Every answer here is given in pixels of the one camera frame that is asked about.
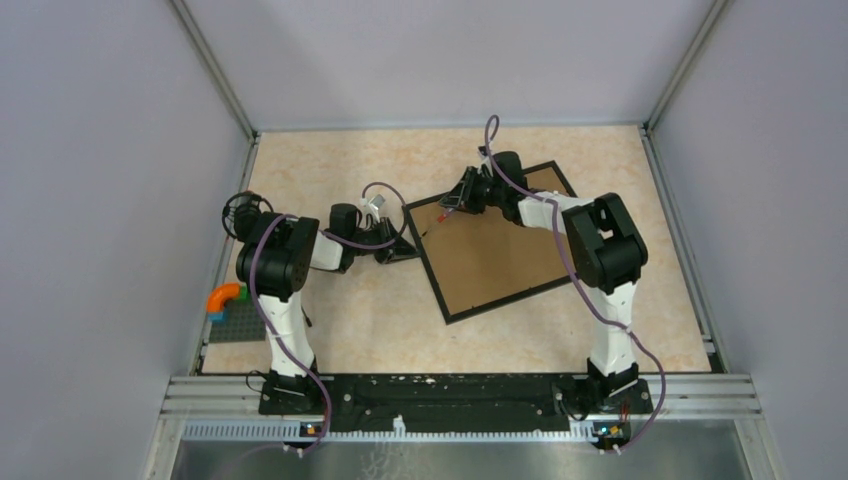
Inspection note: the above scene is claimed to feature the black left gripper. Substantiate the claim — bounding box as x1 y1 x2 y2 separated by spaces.
349 217 420 265

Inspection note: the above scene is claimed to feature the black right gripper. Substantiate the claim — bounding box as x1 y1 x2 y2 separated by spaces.
439 168 505 216

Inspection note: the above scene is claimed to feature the black wooden picture frame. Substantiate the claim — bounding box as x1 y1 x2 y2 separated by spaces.
404 194 570 325

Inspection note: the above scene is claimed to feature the blue red handled screwdriver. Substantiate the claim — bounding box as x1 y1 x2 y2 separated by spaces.
420 209 454 238

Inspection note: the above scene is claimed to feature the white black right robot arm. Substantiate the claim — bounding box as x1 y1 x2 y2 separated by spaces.
439 151 648 412

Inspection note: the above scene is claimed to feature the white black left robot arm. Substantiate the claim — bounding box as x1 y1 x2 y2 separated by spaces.
222 192 418 414

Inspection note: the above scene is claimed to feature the black microphone on stand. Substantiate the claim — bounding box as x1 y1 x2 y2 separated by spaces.
221 190 274 241

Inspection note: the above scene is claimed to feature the grey brick baseplate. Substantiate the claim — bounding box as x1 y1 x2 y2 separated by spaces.
208 299 266 344

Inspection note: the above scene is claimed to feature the orange curved toy brick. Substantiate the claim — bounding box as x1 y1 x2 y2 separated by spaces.
205 282 242 315

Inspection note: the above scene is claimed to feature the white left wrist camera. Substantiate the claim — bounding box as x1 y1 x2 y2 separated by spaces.
361 194 385 224

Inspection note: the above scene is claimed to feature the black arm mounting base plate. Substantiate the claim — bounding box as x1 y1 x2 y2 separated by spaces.
258 373 654 433

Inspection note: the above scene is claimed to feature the aluminium front frame rail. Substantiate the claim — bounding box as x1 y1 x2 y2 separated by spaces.
160 374 762 442

